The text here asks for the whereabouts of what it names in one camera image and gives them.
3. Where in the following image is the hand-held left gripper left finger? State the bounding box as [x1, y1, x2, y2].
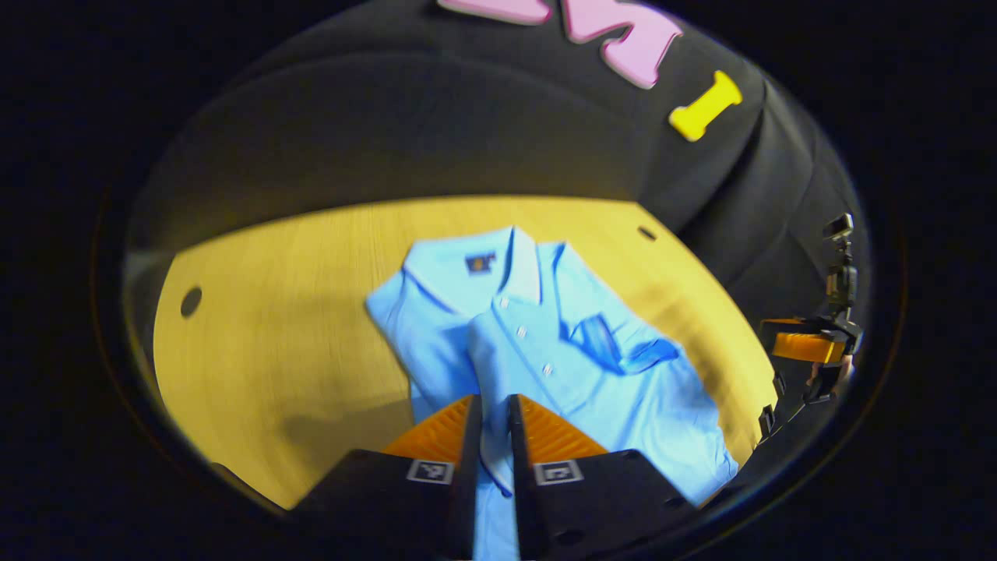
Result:
[290, 393, 484, 561]

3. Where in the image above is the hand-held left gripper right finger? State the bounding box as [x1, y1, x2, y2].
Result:
[508, 393, 702, 561]

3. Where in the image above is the light blue T-shirt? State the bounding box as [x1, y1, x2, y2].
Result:
[365, 226, 739, 561]

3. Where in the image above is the black backdrop cloth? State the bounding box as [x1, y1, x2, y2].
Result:
[125, 0, 873, 468]

